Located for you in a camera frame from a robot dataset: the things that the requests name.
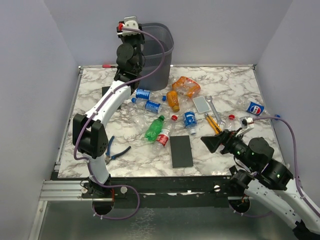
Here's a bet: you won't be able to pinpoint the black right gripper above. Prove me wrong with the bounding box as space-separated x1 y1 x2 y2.
201 126 257 170

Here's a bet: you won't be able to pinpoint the pepsi bottle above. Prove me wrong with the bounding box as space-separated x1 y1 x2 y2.
126 97 170 115
135 88 167 102
237 97 265 116

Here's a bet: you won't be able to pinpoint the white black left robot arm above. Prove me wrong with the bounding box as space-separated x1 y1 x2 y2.
72 20 145 198

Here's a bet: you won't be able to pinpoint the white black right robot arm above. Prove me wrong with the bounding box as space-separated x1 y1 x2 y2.
201 130 320 240

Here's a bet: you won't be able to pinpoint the grey mesh waste bin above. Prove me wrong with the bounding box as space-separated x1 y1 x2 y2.
139 22 174 91

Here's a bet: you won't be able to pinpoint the silver wrench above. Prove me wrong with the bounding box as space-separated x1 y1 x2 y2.
204 95 226 127

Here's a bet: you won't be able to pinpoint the black block near centre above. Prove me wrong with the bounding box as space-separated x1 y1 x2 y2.
169 135 194 169

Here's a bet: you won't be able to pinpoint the black block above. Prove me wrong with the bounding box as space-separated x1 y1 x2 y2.
99 86 121 113
169 135 194 169

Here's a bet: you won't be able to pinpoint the red label clear bottle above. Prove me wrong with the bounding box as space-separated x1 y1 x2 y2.
152 115 178 154

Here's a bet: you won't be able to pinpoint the black block far left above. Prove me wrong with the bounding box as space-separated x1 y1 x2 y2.
99 86 121 113

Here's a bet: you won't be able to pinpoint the crushed orange plastic bottle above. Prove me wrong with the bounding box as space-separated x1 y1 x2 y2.
171 76 201 99

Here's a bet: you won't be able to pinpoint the small orange juice bottle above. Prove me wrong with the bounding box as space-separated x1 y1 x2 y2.
166 90 180 113

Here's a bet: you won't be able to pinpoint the green plastic bottle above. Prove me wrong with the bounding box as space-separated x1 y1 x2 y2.
144 115 165 142

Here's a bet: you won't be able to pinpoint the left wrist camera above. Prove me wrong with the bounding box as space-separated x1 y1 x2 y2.
117 16 139 32

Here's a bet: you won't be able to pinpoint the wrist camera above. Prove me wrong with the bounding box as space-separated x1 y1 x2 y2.
117 16 139 32
238 116 255 136

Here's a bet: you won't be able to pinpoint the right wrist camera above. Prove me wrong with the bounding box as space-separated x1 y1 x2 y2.
238 116 255 136

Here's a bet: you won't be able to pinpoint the red handled screwdriver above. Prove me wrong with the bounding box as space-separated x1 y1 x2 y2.
102 64 117 69

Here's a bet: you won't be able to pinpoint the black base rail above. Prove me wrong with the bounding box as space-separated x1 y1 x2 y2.
49 174 253 210

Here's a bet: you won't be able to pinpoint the blue handled pliers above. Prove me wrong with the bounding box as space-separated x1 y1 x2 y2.
105 135 132 165

